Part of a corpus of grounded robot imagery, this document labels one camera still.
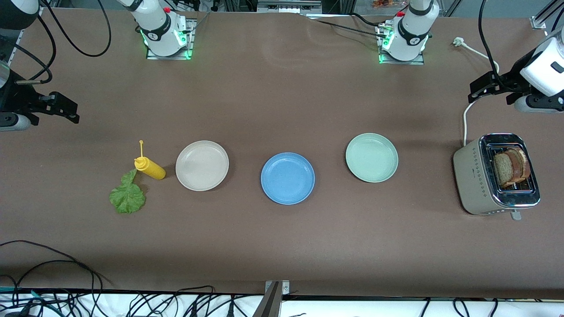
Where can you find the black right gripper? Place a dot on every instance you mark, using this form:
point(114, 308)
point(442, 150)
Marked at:
point(16, 97)

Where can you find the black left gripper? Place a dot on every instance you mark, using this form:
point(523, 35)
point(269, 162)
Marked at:
point(510, 82)

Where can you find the brown bread slice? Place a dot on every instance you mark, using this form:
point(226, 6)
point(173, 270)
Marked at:
point(500, 169)
point(522, 165)

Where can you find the green lettuce leaf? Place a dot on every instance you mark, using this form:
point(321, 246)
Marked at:
point(128, 198)

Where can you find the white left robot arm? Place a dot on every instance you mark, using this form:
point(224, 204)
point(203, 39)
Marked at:
point(412, 31)

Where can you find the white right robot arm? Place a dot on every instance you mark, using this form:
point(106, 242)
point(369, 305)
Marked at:
point(158, 31)

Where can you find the green round plate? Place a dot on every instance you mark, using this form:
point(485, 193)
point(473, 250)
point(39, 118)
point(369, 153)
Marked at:
point(372, 157)

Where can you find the beige round plate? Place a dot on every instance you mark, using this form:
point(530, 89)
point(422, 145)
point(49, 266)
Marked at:
point(202, 166)

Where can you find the blue round plate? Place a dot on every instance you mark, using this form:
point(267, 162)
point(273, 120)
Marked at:
point(287, 178)

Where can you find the aluminium corner profile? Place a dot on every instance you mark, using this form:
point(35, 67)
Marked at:
point(14, 44)
point(539, 22)

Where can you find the beige chrome toaster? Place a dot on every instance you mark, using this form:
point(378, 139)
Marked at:
point(473, 180)

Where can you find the yellow squeeze bottle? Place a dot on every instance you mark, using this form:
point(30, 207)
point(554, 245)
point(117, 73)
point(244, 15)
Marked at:
point(153, 169)

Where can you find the orange snack packet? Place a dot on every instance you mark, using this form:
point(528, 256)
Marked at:
point(383, 3)

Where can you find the dark metal pole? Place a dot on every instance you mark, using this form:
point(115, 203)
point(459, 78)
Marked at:
point(269, 306)

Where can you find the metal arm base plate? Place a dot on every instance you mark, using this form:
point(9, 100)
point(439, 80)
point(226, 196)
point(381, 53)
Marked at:
point(401, 62)
point(169, 57)

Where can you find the aluminium frame extrusion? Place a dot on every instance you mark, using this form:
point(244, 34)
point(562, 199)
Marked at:
point(288, 6)

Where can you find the small metal bracket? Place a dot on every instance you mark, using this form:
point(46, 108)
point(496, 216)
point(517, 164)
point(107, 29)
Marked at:
point(285, 287)

